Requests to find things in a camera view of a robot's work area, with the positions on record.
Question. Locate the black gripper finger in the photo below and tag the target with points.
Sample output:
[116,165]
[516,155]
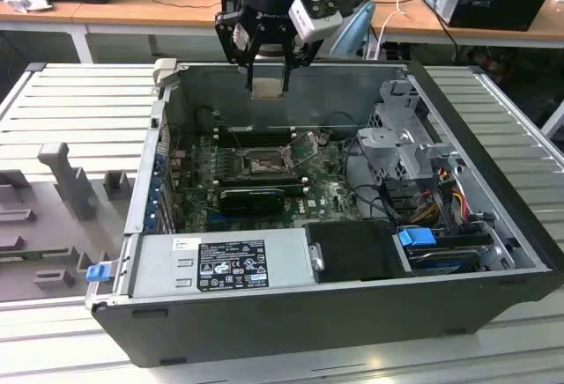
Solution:
[286,78]
[227,38]

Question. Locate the small CPU plate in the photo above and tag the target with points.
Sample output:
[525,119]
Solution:
[268,89]

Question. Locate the black RAM slot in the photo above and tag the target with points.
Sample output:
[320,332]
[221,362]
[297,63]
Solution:
[264,131]
[264,181]
[260,141]
[264,175]

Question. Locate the CPU socket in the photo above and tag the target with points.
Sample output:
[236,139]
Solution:
[264,164]

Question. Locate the grey plastic case latch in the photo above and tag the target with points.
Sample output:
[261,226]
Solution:
[164,71]

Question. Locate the pale blue teach pendant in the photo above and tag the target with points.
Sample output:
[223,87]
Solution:
[354,34]

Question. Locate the wooden desk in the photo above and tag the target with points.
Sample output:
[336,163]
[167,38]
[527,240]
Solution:
[145,9]
[484,34]

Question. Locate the green motherboard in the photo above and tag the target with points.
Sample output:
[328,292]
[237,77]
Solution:
[326,181]

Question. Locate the grey metal drive cage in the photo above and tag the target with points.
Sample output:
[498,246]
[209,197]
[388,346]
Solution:
[388,137]

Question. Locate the black plastic shroud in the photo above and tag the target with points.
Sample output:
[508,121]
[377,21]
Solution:
[357,252]

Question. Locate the blue disk carrier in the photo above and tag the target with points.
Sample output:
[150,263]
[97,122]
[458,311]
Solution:
[416,236]

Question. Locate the grey power supply unit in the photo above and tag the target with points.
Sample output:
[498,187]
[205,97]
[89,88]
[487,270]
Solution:
[154,269]

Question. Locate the hard disk drive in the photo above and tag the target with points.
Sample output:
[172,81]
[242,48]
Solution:
[445,260]

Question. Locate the grey parts rack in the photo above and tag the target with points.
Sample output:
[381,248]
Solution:
[66,225]

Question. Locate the black open PC case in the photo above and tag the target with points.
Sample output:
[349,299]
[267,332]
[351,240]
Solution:
[264,331]

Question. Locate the blue plastic case latch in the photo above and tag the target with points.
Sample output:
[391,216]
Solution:
[97,273]

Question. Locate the green RAM stick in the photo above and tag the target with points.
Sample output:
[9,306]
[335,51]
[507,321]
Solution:
[22,255]

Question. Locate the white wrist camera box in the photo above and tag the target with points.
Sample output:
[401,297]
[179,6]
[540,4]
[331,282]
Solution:
[315,23]

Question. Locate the white metal frame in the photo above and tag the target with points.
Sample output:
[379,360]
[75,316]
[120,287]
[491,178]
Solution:
[553,120]

